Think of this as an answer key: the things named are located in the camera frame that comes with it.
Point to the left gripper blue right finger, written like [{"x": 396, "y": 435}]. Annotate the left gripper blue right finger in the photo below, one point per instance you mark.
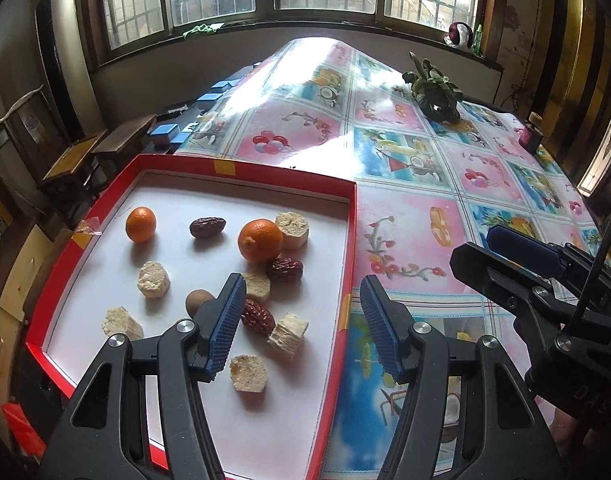
[{"x": 389, "y": 322}]

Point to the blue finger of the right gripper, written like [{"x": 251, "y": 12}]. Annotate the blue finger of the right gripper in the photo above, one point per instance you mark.
[
  {"x": 538, "y": 257},
  {"x": 494, "y": 277}
]

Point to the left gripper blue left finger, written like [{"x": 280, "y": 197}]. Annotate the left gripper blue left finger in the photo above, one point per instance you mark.
[{"x": 216, "y": 321}]

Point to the brown longan fruit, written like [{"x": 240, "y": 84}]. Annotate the brown longan fruit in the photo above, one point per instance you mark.
[
  {"x": 288, "y": 334},
  {"x": 196, "y": 299}
]

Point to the dark red jujube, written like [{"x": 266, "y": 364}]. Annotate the dark red jujube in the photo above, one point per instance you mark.
[
  {"x": 257, "y": 318},
  {"x": 207, "y": 227},
  {"x": 285, "y": 270}
]

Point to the beige cake chunk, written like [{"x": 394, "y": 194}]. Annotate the beige cake chunk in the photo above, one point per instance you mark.
[
  {"x": 294, "y": 229},
  {"x": 257, "y": 285},
  {"x": 119, "y": 321},
  {"x": 153, "y": 281}
]

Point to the beige hexagonal cake piece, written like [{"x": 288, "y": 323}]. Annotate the beige hexagonal cake piece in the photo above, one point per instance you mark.
[{"x": 248, "y": 373}]

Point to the large orange tangerine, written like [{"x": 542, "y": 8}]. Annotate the large orange tangerine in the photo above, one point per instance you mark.
[{"x": 260, "y": 240}]

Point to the small orange tangerine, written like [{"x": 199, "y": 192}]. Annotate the small orange tangerine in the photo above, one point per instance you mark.
[{"x": 140, "y": 225}]

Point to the red cardboard box tray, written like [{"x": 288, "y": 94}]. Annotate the red cardboard box tray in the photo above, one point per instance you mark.
[{"x": 134, "y": 410}]

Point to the dark red jar with lid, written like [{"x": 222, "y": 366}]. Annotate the dark red jar with lid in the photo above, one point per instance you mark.
[{"x": 531, "y": 135}]

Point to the dark green leafy vegetable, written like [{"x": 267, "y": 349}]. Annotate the dark green leafy vegetable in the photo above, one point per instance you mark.
[{"x": 434, "y": 93}]

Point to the blue and white box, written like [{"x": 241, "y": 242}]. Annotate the blue and white box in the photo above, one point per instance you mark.
[
  {"x": 207, "y": 100},
  {"x": 163, "y": 134}
]

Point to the wooden stool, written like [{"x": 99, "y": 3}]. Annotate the wooden stool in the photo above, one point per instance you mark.
[{"x": 123, "y": 143}]

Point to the green bottle on sill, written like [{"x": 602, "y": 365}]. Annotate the green bottle on sill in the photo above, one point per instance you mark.
[{"x": 477, "y": 41}]

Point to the colourful fruit print tablecloth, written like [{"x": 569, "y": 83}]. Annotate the colourful fruit print tablecloth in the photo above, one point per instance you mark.
[{"x": 423, "y": 188}]

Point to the wooden chair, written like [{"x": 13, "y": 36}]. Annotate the wooden chair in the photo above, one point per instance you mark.
[{"x": 58, "y": 165}]

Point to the red plastic bag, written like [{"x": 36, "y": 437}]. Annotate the red plastic bag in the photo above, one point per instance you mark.
[{"x": 28, "y": 439}]

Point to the green cloth on sill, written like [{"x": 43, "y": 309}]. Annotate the green cloth on sill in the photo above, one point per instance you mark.
[{"x": 202, "y": 30}]

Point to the silver standing air conditioner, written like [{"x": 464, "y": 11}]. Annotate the silver standing air conditioner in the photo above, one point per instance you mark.
[{"x": 63, "y": 69}]

